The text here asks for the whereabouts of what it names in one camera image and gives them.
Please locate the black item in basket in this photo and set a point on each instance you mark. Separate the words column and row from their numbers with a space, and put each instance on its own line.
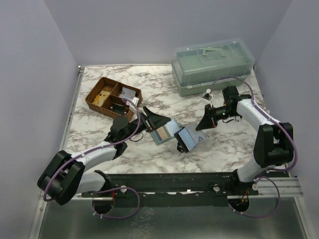
column 119, row 109

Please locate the gold cards in basket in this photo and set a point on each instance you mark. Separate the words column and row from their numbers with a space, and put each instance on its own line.
column 100, row 98

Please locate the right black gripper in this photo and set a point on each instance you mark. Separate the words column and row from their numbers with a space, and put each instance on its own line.
column 208, row 121

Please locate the brown woven divided basket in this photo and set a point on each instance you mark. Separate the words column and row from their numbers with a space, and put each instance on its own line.
column 114, row 87

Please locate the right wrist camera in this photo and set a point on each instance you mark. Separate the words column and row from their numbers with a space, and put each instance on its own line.
column 207, row 95

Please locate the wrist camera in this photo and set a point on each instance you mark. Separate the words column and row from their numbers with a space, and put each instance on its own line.
column 207, row 95
column 132, row 101

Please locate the white VIP card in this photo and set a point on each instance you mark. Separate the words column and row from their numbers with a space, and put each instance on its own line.
column 127, row 93

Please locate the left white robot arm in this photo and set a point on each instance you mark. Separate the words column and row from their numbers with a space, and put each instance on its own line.
column 66, row 175

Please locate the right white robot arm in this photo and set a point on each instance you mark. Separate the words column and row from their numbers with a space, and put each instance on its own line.
column 274, row 145

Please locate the black metal base rail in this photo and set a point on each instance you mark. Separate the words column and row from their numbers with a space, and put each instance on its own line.
column 157, row 190

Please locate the black leather card holder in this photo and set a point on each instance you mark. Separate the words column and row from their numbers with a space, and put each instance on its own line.
column 188, row 138

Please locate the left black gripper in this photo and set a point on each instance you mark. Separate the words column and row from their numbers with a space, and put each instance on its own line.
column 155, row 121

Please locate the aluminium frame rail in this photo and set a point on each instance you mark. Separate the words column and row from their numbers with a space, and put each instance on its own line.
column 69, row 119

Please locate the green plastic storage box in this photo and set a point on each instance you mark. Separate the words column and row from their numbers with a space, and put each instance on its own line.
column 211, row 65

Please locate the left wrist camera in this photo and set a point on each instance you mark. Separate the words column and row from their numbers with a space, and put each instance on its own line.
column 132, row 101

